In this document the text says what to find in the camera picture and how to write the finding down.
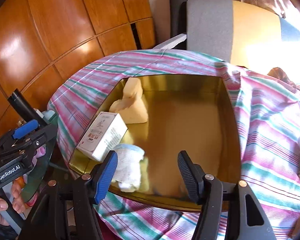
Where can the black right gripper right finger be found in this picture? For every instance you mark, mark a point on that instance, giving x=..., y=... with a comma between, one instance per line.
x=246, y=219

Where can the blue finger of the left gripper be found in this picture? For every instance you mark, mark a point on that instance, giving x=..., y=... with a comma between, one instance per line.
x=24, y=130

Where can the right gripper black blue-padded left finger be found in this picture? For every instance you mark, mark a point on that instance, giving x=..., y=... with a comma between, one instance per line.
x=67, y=211

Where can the white cloth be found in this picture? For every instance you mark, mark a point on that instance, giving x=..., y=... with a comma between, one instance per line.
x=128, y=172

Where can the beige medicine box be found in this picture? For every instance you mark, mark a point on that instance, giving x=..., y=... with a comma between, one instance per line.
x=106, y=131

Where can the yellow sponge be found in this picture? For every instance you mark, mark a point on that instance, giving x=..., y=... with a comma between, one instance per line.
x=131, y=107

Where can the person's left hand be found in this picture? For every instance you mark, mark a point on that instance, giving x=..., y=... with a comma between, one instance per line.
x=18, y=203

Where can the wooden wardrobe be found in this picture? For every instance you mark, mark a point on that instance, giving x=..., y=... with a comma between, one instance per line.
x=44, y=42

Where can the striped pink green bedspread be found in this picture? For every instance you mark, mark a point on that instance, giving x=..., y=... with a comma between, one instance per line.
x=267, y=113

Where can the gold storage box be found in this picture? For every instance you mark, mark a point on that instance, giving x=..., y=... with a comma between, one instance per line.
x=185, y=112

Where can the brown pillow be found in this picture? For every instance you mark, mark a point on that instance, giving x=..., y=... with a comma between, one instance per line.
x=279, y=74

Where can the grey yellow blue headboard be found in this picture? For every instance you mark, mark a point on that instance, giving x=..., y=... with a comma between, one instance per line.
x=243, y=35

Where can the black rolled mat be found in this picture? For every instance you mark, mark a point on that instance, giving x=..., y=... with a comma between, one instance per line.
x=177, y=17

